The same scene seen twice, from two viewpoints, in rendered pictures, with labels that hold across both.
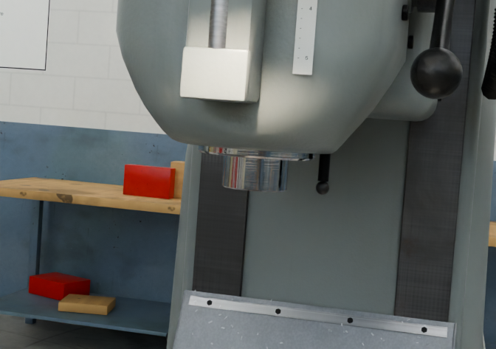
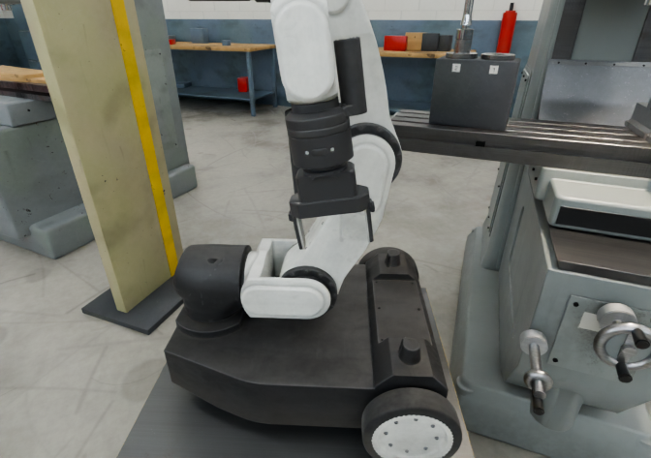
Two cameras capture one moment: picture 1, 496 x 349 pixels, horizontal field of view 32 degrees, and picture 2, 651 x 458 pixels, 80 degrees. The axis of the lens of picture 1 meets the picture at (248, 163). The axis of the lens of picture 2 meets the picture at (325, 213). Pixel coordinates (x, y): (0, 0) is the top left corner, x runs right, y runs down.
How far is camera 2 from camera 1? 85 cm
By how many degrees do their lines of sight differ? 25
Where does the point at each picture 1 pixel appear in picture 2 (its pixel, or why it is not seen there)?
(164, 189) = (403, 46)
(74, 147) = not seen: hidden behind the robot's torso
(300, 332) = (594, 70)
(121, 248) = not seen: hidden behind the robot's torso
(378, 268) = (629, 45)
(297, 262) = (595, 45)
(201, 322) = (555, 69)
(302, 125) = not seen: outside the picture
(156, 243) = (392, 74)
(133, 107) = (382, 7)
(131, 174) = (387, 40)
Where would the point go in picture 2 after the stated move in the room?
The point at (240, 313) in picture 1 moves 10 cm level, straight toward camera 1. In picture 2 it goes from (571, 65) to (583, 69)
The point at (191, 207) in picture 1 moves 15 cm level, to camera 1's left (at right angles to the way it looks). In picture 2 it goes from (555, 27) to (510, 27)
